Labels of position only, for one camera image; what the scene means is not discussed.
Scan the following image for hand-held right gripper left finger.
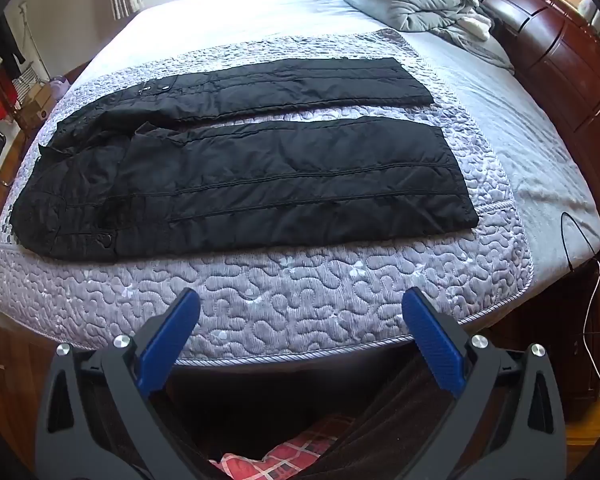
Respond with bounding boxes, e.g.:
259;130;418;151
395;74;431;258
36;287;216;480

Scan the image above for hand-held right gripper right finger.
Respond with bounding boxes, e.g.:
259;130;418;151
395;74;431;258
401;287;567;480

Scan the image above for black pants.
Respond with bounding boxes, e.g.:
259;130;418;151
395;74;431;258
10;57;481;263

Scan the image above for dark brown cloth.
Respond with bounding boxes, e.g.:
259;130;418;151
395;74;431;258
325;355;461;480

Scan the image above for red plaid cloth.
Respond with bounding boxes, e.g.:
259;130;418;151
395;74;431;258
207;412;356;480

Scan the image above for bed with pale grey sheet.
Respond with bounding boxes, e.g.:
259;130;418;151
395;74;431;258
0;0;600;368

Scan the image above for cardboard box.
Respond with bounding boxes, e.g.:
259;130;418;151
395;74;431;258
17;82;56;131

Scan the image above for dark wooden headboard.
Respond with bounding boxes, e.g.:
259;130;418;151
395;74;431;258
462;0;600;271

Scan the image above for white cloth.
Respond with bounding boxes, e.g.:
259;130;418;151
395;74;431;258
457;12;493;41

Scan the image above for hanging dark clothes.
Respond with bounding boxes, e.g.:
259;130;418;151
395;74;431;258
0;15;28;78

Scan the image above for white cable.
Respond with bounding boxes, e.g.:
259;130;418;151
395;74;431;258
582;260;600;381

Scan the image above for black cable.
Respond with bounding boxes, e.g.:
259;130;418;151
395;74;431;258
560;212;600;273

